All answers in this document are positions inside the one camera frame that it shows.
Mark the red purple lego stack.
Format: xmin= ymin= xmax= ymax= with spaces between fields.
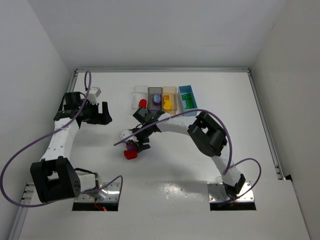
xmin=124 ymin=142 xmax=138 ymax=160

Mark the red rounded lego brick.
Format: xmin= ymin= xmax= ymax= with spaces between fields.
xmin=138 ymin=98 xmax=147 ymax=108

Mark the yellow lego brick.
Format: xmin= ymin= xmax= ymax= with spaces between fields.
xmin=163 ymin=101 xmax=173 ymax=111

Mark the purple paw print lego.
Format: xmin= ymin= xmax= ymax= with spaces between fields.
xmin=153 ymin=94 xmax=162 ymax=106

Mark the yellow striped curved lego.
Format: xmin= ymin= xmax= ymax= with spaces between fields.
xmin=163 ymin=94 xmax=171 ymax=102

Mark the green lego brick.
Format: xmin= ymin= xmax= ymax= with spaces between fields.
xmin=184 ymin=101 xmax=195 ymax=110

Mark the green lego plate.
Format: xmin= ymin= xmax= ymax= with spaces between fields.
xmin=181 ymin=93 xmax=192 ymax=102

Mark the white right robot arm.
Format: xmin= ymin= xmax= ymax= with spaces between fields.
xmin=127 ymin=107 xmax=246 ymax=199

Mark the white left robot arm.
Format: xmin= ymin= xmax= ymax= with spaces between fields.
xmin=30 ymin=87 xmax=112 ymax=204

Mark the clear transparent container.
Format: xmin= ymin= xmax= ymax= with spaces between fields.
xmin=131 ymin=85 xmax=148 ymax=110

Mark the grey transparent container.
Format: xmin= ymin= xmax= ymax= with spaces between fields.
xmin=147 ymin=87 xmax=163 ymax=113

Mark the amber transparent container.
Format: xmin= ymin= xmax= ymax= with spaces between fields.
xmin=162 ymin=86 xmax=178 ymax=115

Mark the blue container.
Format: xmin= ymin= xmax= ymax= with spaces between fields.
xmin=177 ymin=85 xmax=198 ymax=117

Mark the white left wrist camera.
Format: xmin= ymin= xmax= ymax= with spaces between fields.
xmin=87 ymin=87 xmax=102 ymax=104

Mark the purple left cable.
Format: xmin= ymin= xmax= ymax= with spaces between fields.
xmin=0 ymin=70 xmax=124 ymax=208

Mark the purple cable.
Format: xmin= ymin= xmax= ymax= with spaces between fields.
xmin=0 ymin=70 xmax=124 ymax=208
xmin=113 ymin=108 xmax=262 ymax=206

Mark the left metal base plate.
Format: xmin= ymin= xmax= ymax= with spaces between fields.
xmin=72 ymin=180 xmax=122 ymax=212

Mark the metal base plate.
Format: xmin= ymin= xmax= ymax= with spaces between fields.
xmin=72 ymin=180 xmax=122 ymax=212
xmin=207 ymin=181 xmax=257 ymax=211

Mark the aluminium frame rail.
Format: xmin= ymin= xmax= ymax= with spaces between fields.
xmin=75 ymin=67 xmax=250 ymax=74

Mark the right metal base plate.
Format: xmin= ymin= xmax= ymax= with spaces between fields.
xmin=207 ymin=181 xmax=257 ymax=211

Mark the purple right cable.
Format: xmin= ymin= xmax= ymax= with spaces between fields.
xmin=113 ymin=108 xmax=262 ymax=206

